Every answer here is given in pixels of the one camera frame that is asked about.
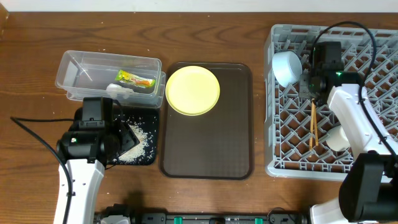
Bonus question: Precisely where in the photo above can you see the dark brown serving tray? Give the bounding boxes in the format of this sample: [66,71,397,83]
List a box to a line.
[159,63,254,180]

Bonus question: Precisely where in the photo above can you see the light blue bowl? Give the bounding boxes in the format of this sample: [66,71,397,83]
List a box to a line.
[272,51,302,87]

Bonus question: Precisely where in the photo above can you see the pile of rice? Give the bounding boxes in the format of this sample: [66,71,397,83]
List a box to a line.
[112,115,157,166]

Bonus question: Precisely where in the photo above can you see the wooden chopstick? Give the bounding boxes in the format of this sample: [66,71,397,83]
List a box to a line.
[309,99,315,151]
[312,99,319,146]

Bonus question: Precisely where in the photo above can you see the grey dishwasher rack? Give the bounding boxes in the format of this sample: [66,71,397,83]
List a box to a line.
[264,24,397,182]

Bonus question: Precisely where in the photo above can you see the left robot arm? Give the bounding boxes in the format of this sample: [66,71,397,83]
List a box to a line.
[54,97,139,223]

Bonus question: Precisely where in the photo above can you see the white green cup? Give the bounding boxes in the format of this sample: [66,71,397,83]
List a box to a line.
[326,126,350,152]

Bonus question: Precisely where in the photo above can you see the black plastic waste tray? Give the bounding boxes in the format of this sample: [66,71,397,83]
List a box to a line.
[108,108,159,166]

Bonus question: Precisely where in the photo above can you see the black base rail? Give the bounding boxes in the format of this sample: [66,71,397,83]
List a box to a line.
[93,204,311,224]

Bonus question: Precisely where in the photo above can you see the yellow plate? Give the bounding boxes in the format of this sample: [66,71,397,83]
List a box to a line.
[165,65,221,116]

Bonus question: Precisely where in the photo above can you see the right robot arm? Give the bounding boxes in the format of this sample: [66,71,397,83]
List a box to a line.
[304,42,397,223]

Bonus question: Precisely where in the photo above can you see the green orange snack wrapper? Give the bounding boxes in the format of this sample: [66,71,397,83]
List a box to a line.
[114,70,156,88]

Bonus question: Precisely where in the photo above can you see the clear plastic waste bin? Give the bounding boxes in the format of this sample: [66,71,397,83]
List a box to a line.
[55,50,166,109]

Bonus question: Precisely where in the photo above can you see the white tissue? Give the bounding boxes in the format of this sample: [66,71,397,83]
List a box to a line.
[106,83,134,99]

